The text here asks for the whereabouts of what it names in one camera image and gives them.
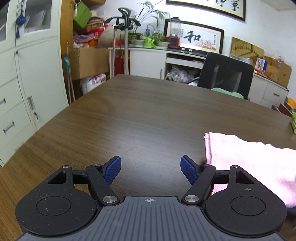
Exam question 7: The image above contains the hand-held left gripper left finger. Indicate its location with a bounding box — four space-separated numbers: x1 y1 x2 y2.
47 156 122 207

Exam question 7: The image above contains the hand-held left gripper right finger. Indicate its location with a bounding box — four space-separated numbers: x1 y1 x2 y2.
180 156 255 207

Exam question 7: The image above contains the pink towel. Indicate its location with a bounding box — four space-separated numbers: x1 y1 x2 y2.
203 132 296 209

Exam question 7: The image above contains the green seat cushion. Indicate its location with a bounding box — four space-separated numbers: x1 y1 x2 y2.
211 87 244 99

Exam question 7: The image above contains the white sack red print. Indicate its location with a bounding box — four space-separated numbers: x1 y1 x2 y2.
80 73 107 94

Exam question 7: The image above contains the clear plastic bag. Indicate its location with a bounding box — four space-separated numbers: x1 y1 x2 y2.
165 65 192 83

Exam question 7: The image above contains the black office chair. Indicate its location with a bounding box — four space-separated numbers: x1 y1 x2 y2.
198 52 255 100

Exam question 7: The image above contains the red paper bag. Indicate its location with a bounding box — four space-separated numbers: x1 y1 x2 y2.
114 51 125 77

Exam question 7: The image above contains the large brown cardboard box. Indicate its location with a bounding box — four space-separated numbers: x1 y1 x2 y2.
69 47 110 80

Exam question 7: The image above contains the white sideboard cabinet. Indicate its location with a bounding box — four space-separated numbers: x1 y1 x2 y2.
109 45 289 109

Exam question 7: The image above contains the dark red box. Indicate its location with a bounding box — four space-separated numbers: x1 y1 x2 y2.
279 103 293 117

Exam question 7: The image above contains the tall white cabinet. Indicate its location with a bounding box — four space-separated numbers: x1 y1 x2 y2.
0 0 70 167

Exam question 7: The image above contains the small printed picture box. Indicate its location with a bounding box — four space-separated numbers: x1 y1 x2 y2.
255 58 266 73

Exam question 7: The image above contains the silver metal stand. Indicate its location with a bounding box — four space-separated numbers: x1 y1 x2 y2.
105 8 141 78

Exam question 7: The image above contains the small potted plant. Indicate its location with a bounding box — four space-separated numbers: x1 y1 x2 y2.
128 32 145 47
151 30 171 48

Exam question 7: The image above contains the framed calligraphy flower picture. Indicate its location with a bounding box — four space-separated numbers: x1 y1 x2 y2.
164 19 225 55

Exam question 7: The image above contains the open brown cardboard box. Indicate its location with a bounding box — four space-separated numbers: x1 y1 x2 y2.
264 56 292 88

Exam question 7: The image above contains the golden engraved plaque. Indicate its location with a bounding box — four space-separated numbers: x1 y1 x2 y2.
231 36 265 62

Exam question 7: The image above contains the red base blender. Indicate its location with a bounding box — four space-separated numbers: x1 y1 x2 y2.
167 17 181 49

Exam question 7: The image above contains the pile of folded fabrics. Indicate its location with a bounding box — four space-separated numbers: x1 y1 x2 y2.
73 16 109 49

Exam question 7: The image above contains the green cardboard box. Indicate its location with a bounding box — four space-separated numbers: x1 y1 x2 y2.
73 2 93 29

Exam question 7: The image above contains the tall palm plant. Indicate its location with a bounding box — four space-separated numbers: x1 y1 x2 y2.
129 0 170 35

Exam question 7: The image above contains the wide framed calligraphy scroll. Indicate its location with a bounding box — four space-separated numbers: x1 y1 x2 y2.
166 0 246 22

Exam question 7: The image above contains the blue hanging tassel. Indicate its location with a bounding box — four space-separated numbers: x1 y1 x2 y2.
16 0 26 39

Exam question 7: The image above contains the teal handled broom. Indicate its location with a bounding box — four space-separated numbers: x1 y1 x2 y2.
63 42 76 104

